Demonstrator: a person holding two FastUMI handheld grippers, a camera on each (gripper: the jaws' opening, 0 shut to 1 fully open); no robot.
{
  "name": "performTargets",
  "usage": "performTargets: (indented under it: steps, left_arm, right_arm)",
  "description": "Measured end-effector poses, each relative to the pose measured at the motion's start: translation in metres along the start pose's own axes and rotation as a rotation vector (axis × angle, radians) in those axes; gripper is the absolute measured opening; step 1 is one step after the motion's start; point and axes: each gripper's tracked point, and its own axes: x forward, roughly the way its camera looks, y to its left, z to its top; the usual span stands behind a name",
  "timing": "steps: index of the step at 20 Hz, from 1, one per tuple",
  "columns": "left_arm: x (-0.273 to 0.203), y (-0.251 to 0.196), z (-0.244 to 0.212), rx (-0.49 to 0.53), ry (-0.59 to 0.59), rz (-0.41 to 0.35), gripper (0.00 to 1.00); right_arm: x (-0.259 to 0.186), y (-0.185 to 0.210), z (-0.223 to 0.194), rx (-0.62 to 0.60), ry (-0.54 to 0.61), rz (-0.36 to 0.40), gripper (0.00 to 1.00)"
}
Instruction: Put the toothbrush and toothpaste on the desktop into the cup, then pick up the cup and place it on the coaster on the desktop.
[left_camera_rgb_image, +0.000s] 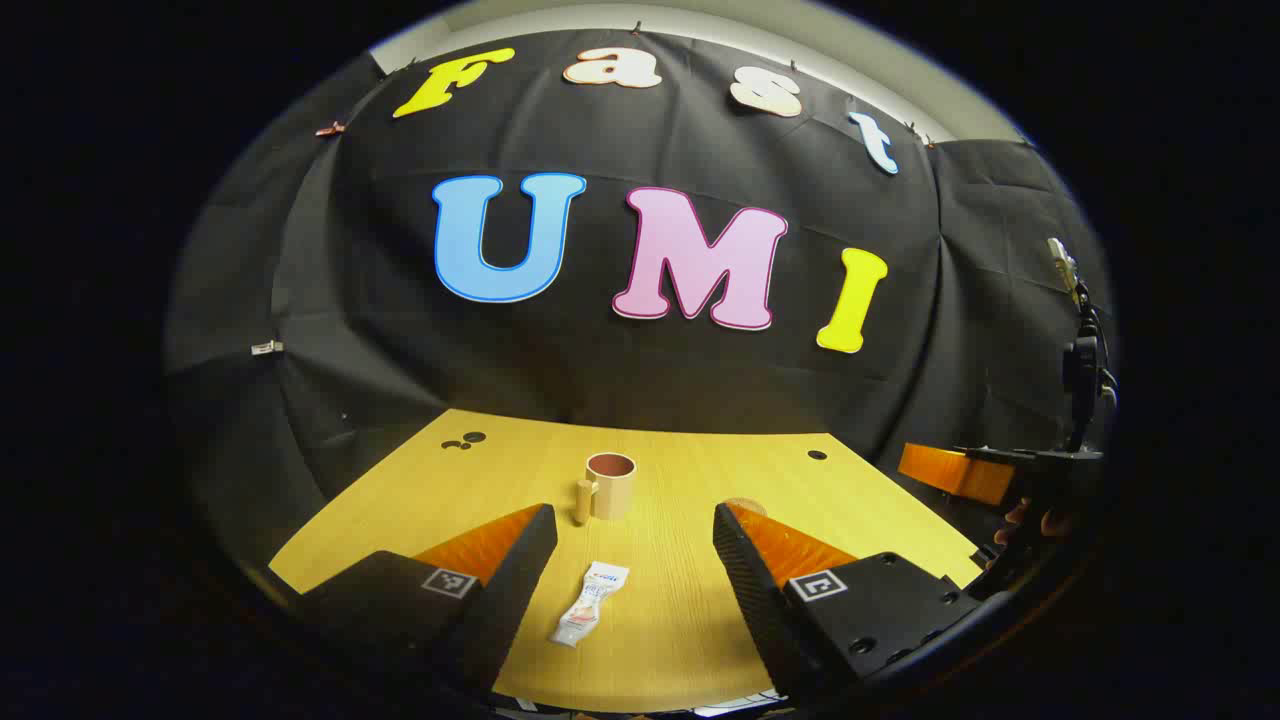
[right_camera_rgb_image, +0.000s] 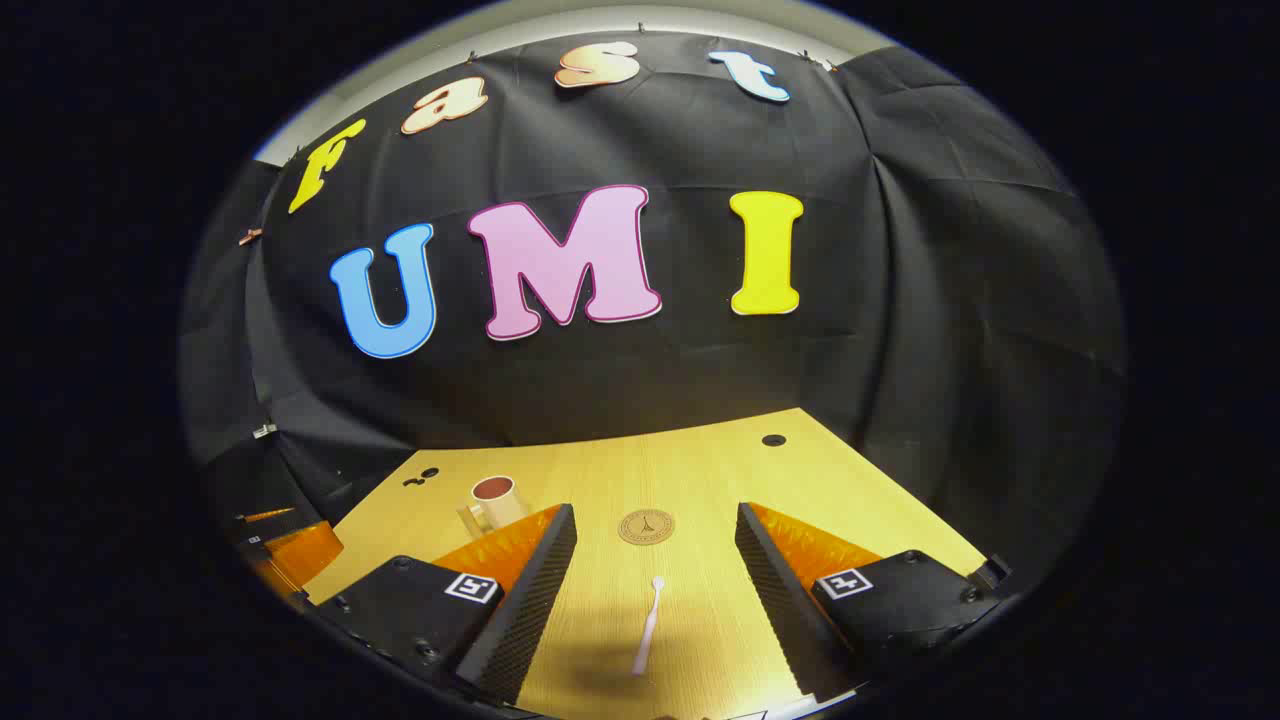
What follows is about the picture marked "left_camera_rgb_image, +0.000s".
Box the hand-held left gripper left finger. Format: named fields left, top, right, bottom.
left=296, top=503, right=558, bottom=706

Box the wooden desktop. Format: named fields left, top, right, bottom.
left=268, top=408, right=986, bottom=713

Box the beige cup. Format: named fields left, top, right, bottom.
left=574, top=452, right=638, bottom=526

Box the white toothpaste tube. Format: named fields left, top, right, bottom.
left=548, top=561, right=631, bottom=649

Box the black backdrop cloth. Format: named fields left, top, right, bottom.
left=165, top=25, right=1116, bottom=561

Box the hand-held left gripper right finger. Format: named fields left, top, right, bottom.
left=713, top=502, right=986, bottom=703

